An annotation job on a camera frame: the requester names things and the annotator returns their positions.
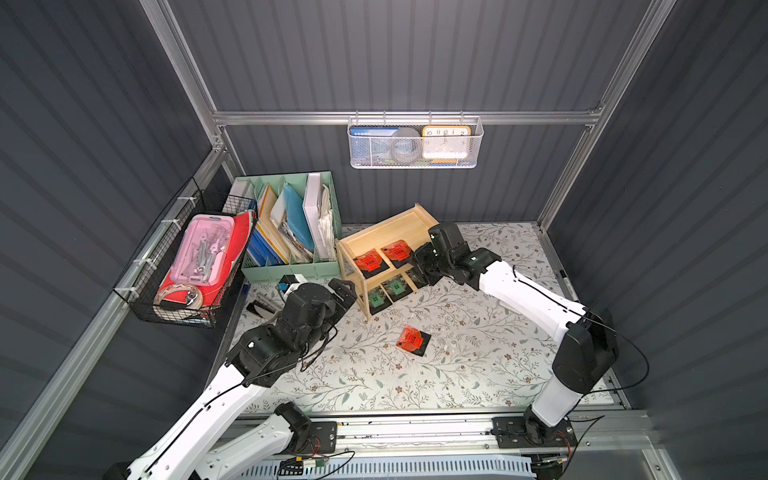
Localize black stapler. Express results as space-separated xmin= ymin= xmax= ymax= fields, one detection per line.
xmin=245 ymin=299 xmax=281 ymax=322

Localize clear tape roll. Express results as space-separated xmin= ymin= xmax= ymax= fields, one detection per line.
xmin=153 ymin=284 xmax=204 ymax=310

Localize green tea bag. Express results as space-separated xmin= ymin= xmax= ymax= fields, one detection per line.
xmin=367 ymin=286 xmax=392 ymax=315
xmin=382 ymin=275 xmax=413 ymax=302
xmin=406 ymin=269 xmax=428 ymax=289

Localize wooden two-tier shelf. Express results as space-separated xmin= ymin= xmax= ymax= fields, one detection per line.
xmin=336 ymin=204 xmax=437 ymax=318

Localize yellow white clock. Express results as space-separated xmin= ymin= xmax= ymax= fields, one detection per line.
xmin=422 ymin=125 xmax=472 ymax=161

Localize grey tape roll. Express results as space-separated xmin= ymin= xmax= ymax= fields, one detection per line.
xmin=390 ymin=127 xmax=422 ymax=165

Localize black marker pen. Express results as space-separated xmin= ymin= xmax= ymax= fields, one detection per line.
xmin=559 ymin=269 xmax=571 ymax=288

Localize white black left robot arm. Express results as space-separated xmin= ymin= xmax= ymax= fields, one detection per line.
xmin=104 ymin=275 xmax=357 ymax=479

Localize red tea bag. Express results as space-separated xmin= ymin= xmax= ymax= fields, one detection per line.
xmin=380 ymin=240 xmax=413 ymax=268
xmin=354 ymin=249 xmax=389 ymax=279
xmin=396 ymin=325 xmax=431 ymax=357

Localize pink plastic case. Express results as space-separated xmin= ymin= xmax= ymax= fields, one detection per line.
xmin=170 ymin=214 xmax=235 ymax=287

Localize white wire wall basket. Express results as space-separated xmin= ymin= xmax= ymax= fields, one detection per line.
xmin=347 ymin=114 xmax=484 ymax=170

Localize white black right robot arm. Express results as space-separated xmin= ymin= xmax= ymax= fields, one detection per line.
xmin=411 ymin=223 xmax=619 ymax=445

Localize green file organizer box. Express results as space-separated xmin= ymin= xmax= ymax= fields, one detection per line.
xmin=227 ymin=171 xmax=341 ymax=284

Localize blue box in wall basket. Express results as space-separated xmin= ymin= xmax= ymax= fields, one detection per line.
xmin=348 ymin=126 xmax=398 ymax=169

